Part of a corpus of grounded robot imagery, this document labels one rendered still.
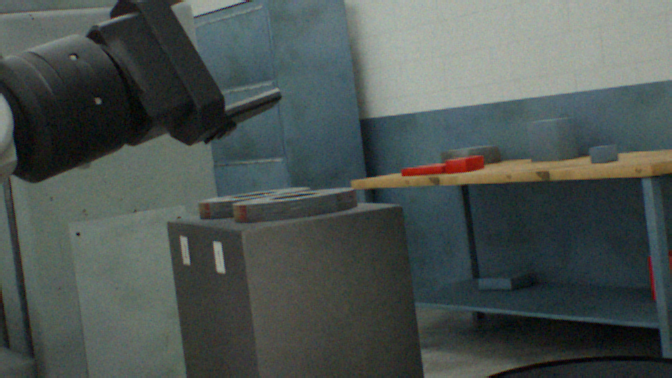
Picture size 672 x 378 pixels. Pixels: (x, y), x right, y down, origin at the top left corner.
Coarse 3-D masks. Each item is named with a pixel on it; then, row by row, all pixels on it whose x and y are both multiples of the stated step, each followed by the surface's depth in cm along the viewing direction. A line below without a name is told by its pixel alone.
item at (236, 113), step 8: (256, 96) 100; (264, 96) 101; (272, 96) 101; (280, 96) 102; (232, 104) 98; (240, 104) 99; (248, 104) 99; (256, 104) 100; (264, 104) 101; (272, 104) 102; (232, 112) 98; (240, 112) 99; (248, 112) 100; (256, 112) 101; (232, 120) 99; (240, 120) 101; (224, 128) 98; (232, 128) 99; (224, 136) 99
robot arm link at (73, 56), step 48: (144, 0) 97; (48, 48) 91; (96, 48) 91; (144, 48) 95; (192, 48) 97; (96, 96) 90; (144, 96) 94; (192, 96) 96; (96, 144) 91; (192, 144) 98
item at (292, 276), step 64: (256, 192) 108; (320, 192) 95; (192, 256) 101; (256, 256) 87; (320, 256) 89; (384, 256) 91; (192, 320) 103; (256, 320) 88; (320, 320) 89; (384, 320) 91
